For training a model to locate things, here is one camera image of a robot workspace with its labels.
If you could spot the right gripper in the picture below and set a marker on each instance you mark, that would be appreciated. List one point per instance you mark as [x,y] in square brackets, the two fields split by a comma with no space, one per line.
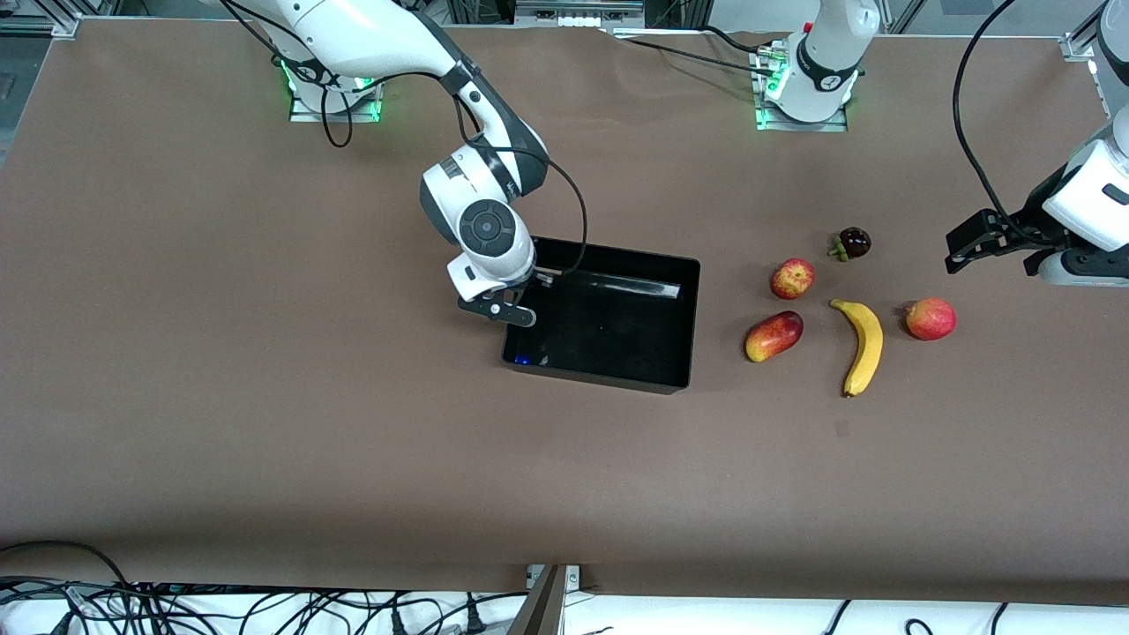
[531,285]

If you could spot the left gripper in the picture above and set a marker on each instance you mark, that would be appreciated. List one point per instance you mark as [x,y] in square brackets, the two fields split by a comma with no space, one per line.
[1028,220]

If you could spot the black rectangular plastic tray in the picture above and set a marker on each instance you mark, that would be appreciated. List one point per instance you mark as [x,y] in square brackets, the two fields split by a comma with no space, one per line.
[617,348]

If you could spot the yellow banana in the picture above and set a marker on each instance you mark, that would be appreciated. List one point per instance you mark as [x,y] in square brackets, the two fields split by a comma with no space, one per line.
[869,344]

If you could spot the red yellow striped apple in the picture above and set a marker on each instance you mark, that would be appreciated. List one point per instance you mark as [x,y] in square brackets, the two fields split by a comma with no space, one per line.
[792,279]

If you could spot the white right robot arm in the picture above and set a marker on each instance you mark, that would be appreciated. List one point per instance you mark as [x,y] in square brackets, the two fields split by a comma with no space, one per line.
[370,35]

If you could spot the round red fruit with nub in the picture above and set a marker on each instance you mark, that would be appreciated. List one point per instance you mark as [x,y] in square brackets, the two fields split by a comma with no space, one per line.
[931,319]

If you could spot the dark purple mangosteen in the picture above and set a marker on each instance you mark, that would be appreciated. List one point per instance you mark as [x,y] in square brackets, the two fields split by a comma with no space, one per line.
[854,242]

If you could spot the grey power strip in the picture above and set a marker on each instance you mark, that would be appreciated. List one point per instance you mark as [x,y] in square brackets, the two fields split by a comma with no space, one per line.
[578,11]

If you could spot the red yellow mango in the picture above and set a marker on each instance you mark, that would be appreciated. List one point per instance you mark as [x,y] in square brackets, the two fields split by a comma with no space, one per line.
[773,336]

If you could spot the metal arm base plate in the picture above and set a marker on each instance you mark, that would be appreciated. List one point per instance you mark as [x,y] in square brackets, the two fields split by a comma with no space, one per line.
[833,126]
[304,115]

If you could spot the small metal bracket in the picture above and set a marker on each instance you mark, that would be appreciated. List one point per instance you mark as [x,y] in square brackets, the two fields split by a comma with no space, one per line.
[573,578]

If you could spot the grey metal post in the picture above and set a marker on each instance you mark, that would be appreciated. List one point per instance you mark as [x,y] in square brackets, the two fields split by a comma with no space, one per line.
[540,613]

